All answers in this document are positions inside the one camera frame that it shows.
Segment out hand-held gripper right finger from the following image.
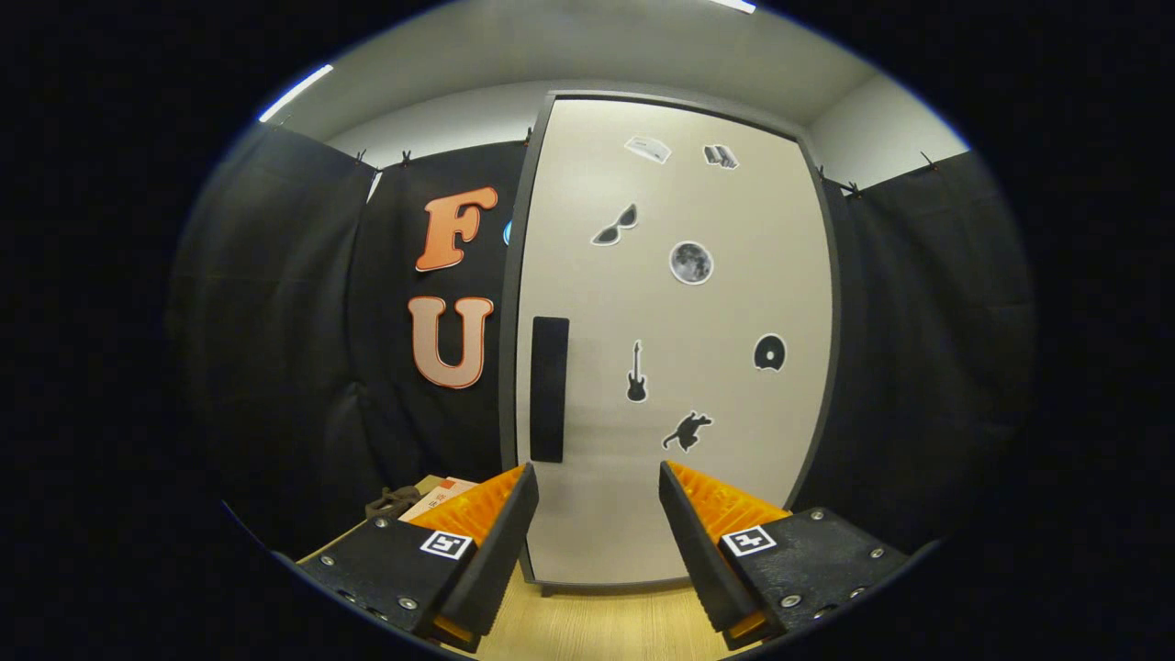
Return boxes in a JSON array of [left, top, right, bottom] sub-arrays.
[[657, 459, 912, 651]]

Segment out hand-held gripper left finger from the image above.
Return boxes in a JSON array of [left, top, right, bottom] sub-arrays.
[[294, 462, 541, 653]]

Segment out grey shoe cabinet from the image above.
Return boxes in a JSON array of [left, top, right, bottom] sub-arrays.
[[498, 89, 844, 598]]

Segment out black door handle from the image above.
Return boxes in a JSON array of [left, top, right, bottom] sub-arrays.
[[530, 316, 570, 464]]

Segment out beige red cover book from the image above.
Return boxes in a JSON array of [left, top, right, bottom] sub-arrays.
[[399, 477, 478, 522]]

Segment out small brown object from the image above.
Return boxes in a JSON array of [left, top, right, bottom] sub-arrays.
[[364, 485, 421, 521]]

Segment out black backdrop cloth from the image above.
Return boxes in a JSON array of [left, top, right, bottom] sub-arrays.
[[165, 124, 1038, 561]]

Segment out ceiling light strip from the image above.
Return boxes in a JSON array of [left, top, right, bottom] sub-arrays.
[[257, 64, 335, 124]]

